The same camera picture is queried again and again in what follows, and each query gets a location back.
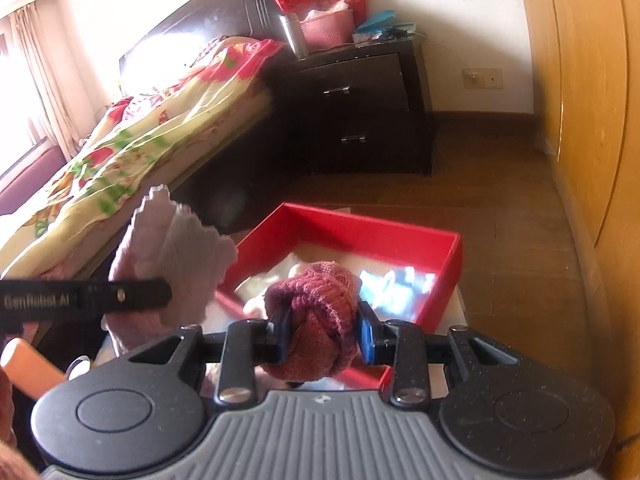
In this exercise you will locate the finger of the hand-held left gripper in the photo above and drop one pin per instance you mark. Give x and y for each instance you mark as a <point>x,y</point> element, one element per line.
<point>75,300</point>

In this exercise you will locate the dark wooden bed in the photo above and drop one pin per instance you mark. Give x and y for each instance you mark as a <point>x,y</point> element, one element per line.
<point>200,10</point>

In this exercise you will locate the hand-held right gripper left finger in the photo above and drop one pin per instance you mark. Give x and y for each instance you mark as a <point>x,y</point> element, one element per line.
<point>280,340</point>

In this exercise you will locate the checked table cover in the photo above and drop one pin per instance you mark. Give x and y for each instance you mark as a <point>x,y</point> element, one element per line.
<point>452,320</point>

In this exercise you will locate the blue face mask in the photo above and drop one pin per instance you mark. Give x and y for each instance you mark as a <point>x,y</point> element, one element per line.
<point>395,285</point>

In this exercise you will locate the pink plastic basket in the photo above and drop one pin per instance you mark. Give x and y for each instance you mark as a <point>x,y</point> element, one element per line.
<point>330,30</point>

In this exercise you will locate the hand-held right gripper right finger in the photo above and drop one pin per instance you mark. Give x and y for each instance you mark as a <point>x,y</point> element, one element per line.
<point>366,335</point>

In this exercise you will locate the pink knit sock roll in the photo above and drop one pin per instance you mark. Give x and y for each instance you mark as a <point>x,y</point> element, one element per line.
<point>320,320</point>

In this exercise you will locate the peach cylinder container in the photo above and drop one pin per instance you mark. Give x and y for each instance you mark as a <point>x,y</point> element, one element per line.
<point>35,367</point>

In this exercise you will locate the floral blanket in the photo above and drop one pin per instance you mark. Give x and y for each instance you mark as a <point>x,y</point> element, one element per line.
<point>125,160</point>

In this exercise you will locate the wall outlet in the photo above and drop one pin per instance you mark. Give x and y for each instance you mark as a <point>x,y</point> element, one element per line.
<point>482,78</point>

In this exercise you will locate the dark wooden nightstand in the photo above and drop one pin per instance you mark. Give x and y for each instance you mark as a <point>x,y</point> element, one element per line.
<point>420,110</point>

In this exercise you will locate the nightstand drawer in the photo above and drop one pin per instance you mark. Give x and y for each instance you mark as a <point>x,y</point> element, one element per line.
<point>360,80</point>
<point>380,150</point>

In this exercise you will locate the blue paper packet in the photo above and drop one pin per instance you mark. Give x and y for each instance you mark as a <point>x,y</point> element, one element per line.
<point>380,19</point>

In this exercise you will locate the red cardboard box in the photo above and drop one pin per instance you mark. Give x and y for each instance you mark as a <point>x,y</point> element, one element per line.
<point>350,230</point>

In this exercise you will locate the pale pink cloth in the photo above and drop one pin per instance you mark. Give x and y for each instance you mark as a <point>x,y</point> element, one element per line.
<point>175,245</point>

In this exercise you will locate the wooden wardrobe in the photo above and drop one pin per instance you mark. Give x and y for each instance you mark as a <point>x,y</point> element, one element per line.
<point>590,110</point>

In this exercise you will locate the steel thermos bottle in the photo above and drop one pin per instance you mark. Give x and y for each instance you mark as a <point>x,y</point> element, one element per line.
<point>295,37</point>

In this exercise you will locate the beige curtain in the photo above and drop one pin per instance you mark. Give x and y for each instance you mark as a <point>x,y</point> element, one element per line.
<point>40,85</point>

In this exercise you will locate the white green towel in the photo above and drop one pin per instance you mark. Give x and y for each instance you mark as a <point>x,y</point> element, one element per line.
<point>280,280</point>

